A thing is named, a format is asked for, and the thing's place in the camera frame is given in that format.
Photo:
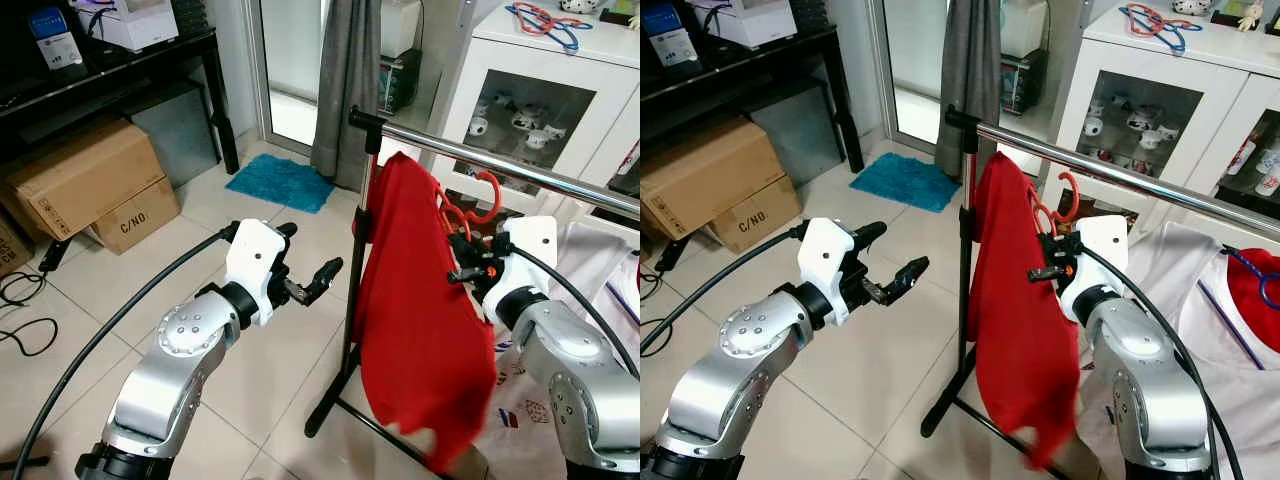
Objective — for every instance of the red plastic clothes hanger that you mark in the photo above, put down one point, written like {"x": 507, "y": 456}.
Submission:
{"x": 1076, "y": 200}
{"x": 1145, "y": 15}
{"x": 530, "y": 15}
{"x": 497, "y": 200}

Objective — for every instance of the plain red t-shirt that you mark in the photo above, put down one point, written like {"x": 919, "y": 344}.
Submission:
{"x": 420, "y": 320}
{"x": 1020, "y": 330}

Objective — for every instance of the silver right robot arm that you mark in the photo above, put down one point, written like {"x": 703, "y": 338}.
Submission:
{"x": 1140, "y": 380}
{"x": 570, "y": 370}

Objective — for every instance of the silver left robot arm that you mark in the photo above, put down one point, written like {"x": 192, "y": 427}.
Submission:
{"x": 185, "y": 330}
{"x": 760, "y": 335}

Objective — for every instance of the blue plastic clothes hanger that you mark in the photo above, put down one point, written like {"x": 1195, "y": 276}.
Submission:
{"x": 1185, "y": 45}
{"x": 570, "y": 45}

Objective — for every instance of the teal floor mat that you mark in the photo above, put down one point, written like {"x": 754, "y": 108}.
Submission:
{"x": 280, "y": 183}
{"x": 905, "y": 180}

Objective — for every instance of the metal clothes rack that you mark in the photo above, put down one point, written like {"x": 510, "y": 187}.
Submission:
{"x": 1150, "y": 178}
{"x": 520, "y": 168}

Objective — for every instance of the white printed t-shirt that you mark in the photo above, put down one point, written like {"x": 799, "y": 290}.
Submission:
{"x": 590, "y": 250}
{"x": 1200, "y": 330}

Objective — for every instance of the cardboard box printed C/NO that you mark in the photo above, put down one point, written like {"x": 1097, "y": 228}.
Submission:
{"x": 140, "y": 215}
{"x": 765, "y": 215}

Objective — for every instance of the white mug black print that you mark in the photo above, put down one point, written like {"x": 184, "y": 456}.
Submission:
{"x": 478, "y": 127}
{"x": 1093, "y": 127}

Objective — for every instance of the white cup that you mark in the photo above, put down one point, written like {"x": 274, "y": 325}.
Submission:
{"x": 540, "y": 138}
{"x": 1155, "y": 139}

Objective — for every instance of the black and white teapot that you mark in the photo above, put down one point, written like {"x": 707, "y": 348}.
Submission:
{"x": 527, "y": 120}
{"x": 1145, "y": 117}

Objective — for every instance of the grey curtain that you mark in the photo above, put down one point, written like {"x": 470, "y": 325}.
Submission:
{"x": 968, "y": 70}
{"x": 345, "y": 80}

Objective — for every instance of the black box appliance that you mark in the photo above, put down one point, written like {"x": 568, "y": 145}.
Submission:
{"x": 1022, "y": 80}
{"x": 400, "y": 80}

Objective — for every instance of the large plain cardboard box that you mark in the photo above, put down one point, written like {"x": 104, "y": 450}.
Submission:
{"x": 710, "y": 170}
{"x": 80, "y": 175}

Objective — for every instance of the black power adapter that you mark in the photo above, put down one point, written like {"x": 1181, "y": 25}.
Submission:
{"x": 53, "y": 257}
{"x": 672, "y": 255}

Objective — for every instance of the red polo shirt striped collar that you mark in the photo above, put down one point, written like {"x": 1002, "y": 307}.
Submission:
{"x": 1250, "y": 300}

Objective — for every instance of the black desk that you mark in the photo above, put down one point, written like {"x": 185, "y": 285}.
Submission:
{"x": 760, "y": 65}
{"x": 120, "y": 70}

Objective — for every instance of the white glass-door cabinet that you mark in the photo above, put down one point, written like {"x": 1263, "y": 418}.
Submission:
{"x": 1150, "y": 60}
{"x": 560, "y": 60}

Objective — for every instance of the white boxed device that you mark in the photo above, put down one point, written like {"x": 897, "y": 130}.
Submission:
{"x": 750, "y": 22}
{"x": 130, "y": 25}

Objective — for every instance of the black-spotted white bowl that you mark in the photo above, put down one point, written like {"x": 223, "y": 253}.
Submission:
{"x": 578, "y": 5}
{"x": 1192, "y": 6}

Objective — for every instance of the blue and white carton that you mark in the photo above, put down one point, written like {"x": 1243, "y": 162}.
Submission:
{"x": 675, "y": 45}
{"x": 55, "y": 45}

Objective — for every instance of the small cream doll figure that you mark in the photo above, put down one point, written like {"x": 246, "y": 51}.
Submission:
{"x": 1252, "y": 15}

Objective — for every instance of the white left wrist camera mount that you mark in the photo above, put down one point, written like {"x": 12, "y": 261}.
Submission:
{"x": 825, "y": 260}
{"x": 255, "y": 260}

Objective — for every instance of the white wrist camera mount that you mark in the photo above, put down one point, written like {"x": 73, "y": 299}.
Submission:
{"x": 1100, "y": 245}
{"x": 530, "y": 245}
{"x": 825, "y": 260}
{"x": 255, "y": 260}

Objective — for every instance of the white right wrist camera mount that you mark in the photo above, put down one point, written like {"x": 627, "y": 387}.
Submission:
{"x": 1100, "y": 245}
{"x": 530, "y": 245}

